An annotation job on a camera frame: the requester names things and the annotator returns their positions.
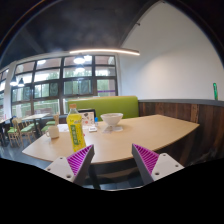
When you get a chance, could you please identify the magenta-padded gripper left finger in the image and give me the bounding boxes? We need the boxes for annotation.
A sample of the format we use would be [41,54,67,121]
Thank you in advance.
[44,144,96,187]

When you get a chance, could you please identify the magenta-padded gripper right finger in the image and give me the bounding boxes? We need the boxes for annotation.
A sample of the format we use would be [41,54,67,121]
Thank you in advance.
[131,143,185,186]

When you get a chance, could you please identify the yellow drink bottle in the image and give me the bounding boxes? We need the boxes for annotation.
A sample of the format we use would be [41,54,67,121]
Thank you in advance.
[66,103,87,153]

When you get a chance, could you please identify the white ribbed mug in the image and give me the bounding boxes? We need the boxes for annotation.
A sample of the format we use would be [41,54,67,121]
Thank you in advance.
[45,125,61,140]

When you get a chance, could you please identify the wooden chairs with green seats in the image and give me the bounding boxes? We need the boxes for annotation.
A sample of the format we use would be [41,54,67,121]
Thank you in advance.
[6,113,62,148]

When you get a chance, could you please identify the dark-framed picture book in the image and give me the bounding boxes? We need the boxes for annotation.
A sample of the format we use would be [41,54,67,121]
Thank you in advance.
[78,108,97,127]

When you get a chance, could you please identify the light wooden dining table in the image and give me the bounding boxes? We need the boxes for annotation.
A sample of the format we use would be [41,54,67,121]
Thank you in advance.
[21,113,51,136]

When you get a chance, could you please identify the reddish printed card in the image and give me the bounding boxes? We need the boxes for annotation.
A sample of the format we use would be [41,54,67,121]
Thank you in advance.
[101,125,114,135]

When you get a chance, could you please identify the white paper slip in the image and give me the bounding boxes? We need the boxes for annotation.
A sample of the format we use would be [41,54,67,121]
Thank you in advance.
[111,124,125,132]

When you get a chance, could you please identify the white bowl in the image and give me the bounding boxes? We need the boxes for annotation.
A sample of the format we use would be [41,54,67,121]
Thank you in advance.
[100,112,124,128]

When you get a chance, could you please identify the green upholstered bench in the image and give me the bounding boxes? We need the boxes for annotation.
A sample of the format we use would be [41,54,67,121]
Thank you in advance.
[66,95,140,122]

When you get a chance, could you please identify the green glass bottle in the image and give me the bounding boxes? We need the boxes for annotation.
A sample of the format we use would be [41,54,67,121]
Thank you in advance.
[212,82,219,101]

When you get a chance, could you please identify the long linear ceiling light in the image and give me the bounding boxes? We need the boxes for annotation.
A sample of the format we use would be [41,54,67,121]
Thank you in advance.
[68,47,141,57]

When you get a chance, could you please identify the dark-framed window wall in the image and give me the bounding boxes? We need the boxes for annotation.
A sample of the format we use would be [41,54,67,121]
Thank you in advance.
[0,54,120,117]

